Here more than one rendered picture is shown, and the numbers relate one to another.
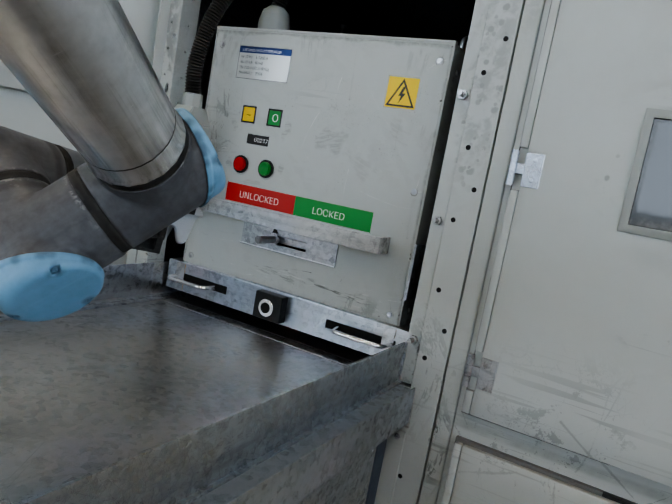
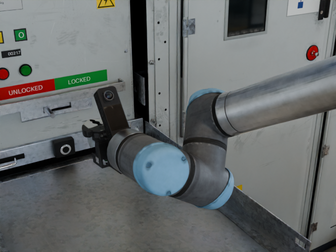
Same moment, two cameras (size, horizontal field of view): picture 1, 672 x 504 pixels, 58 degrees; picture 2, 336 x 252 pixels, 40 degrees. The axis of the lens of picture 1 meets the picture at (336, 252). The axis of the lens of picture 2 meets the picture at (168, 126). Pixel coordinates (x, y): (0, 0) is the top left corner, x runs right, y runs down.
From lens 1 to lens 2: 1.06 m
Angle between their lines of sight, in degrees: 58
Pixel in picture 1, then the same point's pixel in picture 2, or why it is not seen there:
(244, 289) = (38, 147)
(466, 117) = (154, 8)
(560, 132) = (199, 6)
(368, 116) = (88, 17)
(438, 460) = not seen: hidden behind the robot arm
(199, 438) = (247, 198)
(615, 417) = not seen: hidden behind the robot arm
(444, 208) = (152, 55)
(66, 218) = (224, 158)
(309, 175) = (59, 63)
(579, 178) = (208, 24)
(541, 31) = not seen: outside the picture
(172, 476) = (254, 213)
